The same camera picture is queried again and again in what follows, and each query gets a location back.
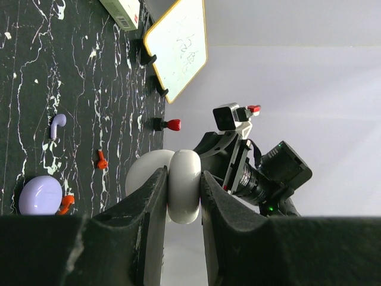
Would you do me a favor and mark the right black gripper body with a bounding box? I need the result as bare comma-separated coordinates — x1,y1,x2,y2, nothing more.
194,132,313,217

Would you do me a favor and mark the red earbud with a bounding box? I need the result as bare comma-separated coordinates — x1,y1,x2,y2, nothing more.
57,195,75,215
96,149,108,170

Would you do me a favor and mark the white whiteboard with wooden frame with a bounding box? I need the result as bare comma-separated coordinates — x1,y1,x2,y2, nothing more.
143,0,208,104

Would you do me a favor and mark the red earbud lower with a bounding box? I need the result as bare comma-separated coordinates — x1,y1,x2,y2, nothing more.
57,195,75,215

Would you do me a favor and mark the white pink cardboard box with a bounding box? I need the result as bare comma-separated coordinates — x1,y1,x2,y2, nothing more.
100,0,140,32

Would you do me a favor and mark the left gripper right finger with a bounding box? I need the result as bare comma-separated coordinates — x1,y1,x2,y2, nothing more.
201,172,380,285

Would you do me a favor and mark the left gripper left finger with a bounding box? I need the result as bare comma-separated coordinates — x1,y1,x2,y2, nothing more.
1,167,167,285

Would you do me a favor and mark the red emergency stop button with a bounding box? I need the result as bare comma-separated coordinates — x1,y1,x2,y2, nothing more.
153,117,181,132

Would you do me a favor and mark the purple earbud upper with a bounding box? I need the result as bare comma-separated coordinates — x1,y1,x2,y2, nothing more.
50,114,67,139

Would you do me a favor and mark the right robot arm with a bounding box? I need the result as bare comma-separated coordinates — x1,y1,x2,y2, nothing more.
194,131,313,217

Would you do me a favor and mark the white earbud charging case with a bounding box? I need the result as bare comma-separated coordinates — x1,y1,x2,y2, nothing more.
125,150,201,225

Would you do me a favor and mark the purple earbud charging case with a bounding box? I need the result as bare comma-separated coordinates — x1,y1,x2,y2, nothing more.
18,176,63,215

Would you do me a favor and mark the red earbud upper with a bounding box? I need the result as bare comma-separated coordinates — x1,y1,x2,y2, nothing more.
96,149,108,170

